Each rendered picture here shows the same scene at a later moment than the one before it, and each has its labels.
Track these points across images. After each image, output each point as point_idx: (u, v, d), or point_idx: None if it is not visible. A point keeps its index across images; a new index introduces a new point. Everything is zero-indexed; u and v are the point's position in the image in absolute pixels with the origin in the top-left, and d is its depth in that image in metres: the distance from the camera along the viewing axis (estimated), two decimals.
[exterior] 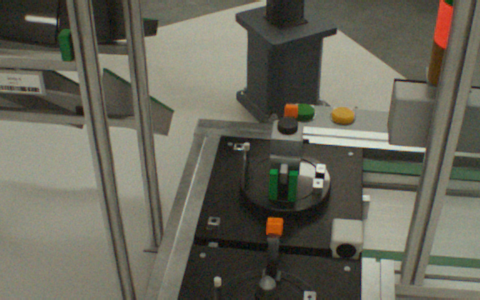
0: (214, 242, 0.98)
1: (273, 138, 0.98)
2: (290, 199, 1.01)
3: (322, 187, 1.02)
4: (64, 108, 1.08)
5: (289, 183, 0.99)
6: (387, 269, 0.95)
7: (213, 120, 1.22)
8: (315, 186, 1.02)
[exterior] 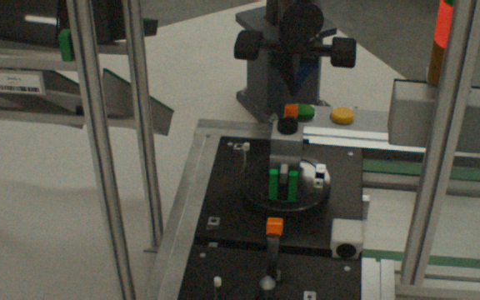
0: (214, 242, 0.98)
1: (273, 138, 0.98)
2: (290, 199, 1.01)
3: (322, 187, 1.02)
4: (64, 108, 1.08)
5: (289, 183, 0.99)
6: (387, 269, 0.95)
7: (213, 120, 1.22)
8: (315, 186, 1.02)
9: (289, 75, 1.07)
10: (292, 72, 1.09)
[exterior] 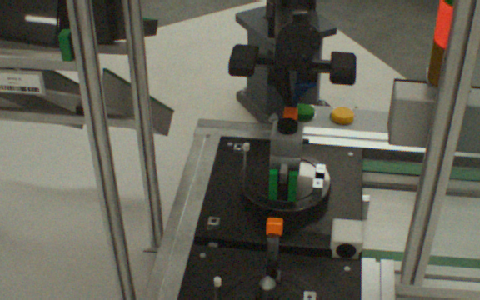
0: (214, 242, 0.98)
1: (273, 138, 0.98)
2: (290, 199, 1.01)
3: (322, 187, 1.02)
4: (64, 108, 1.08)
5: (289, 183, 0.99)
6: (387, 269, 0.95)
7: (213, 120, 1.22)
8: (315, 186, 1.02)
9: (287, 92, 1.03)
10: (288, 88, 1.04)
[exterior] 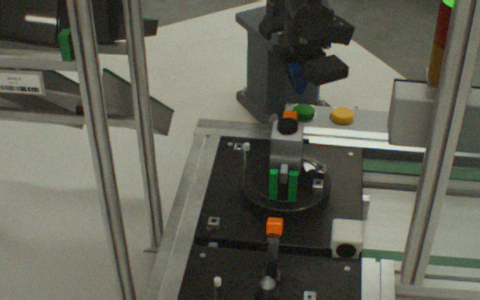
0: (214, 242, 0.98)
1: (273, 138, 0.98)
2: (290, 199, 1.01)
3: (322, 187, 1.02)
4: (64, 108, 1.08)
5: (289, 183, 0.99)
6: (387, 269, 0.95)
7: (213, 120, 1.22)
8: (315, 186, 1.02)
9: (286, 68, 1.10)
10: None
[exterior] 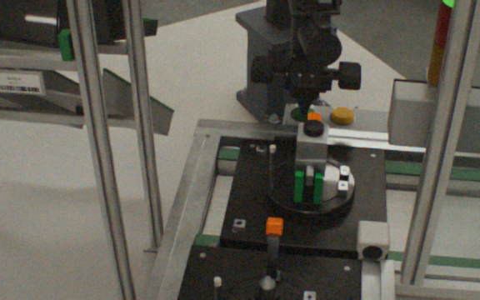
0: (214, 242, 0.98)
1: (299, 141, 0.97)
2: (315, 202, 1.01)
3: (347, 189, 1.01)
4: (64, 108, 1.08)
5: (315, 186, 0.99)
6: (387, 269, 0.95)
7: (213, 120, 1.22)
8: (340, 188, 1.01)
9: None
10: None
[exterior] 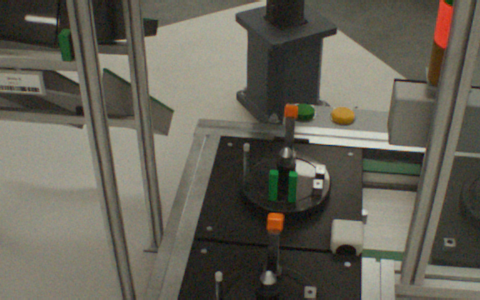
0: None
1: None
2: None
3: None
4: (64, 108, 1.08)
5: None
6: (387, 269, 0.95)
7: (213, 120, 1.22)
8: None
9: None
10: None
